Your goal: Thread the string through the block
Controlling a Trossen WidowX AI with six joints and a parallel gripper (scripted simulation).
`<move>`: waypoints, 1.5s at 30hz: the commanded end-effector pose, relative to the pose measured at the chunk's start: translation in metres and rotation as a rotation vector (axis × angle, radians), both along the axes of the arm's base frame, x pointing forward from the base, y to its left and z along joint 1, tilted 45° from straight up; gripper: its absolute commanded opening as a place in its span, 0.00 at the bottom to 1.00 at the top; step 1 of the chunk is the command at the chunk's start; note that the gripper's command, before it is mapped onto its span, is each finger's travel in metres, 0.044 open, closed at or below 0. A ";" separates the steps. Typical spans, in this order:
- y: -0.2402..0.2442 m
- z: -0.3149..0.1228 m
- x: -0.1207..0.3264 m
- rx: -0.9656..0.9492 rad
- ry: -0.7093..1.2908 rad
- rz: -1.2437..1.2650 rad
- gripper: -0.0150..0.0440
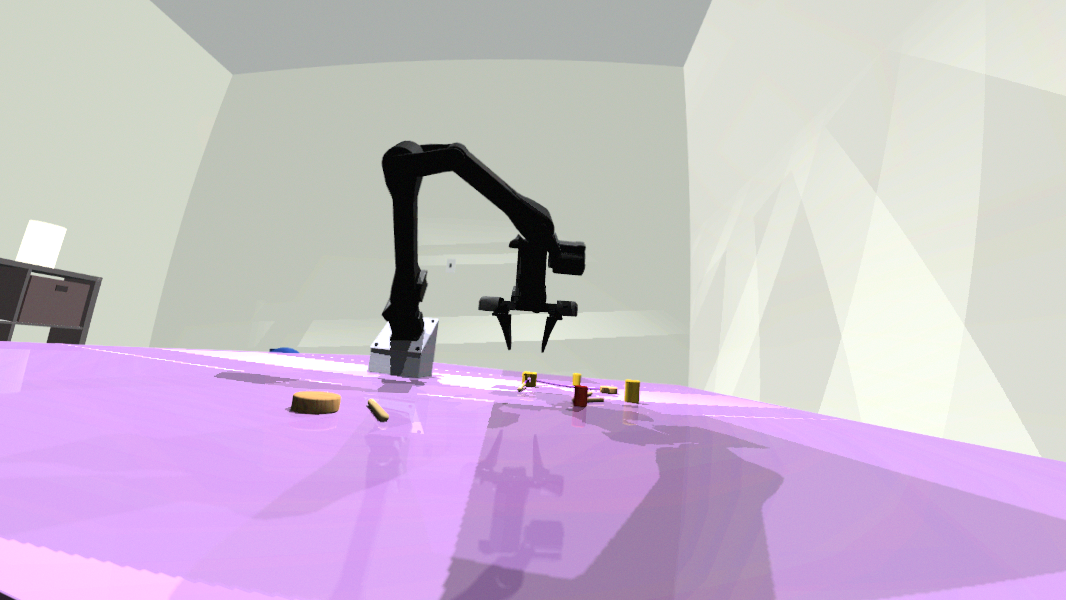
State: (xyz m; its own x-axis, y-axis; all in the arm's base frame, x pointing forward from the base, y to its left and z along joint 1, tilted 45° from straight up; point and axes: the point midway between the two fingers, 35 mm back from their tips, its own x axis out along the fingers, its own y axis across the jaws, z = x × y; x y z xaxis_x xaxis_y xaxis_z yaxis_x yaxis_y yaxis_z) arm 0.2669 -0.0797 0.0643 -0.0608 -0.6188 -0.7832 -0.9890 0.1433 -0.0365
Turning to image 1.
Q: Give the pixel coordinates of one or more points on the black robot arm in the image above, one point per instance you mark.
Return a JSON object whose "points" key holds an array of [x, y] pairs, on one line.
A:
{"points": [[404, 167]]}

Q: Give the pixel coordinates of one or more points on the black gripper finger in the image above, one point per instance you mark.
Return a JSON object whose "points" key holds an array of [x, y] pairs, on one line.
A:
{"points": [[550, 323], [505, 322]]}

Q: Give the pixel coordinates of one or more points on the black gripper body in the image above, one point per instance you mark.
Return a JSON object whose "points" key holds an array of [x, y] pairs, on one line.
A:
{"points": [[530, 288]]}

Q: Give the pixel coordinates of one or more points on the red cylinder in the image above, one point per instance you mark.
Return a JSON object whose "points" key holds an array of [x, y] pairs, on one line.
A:
{"points": [[580, 396]]}

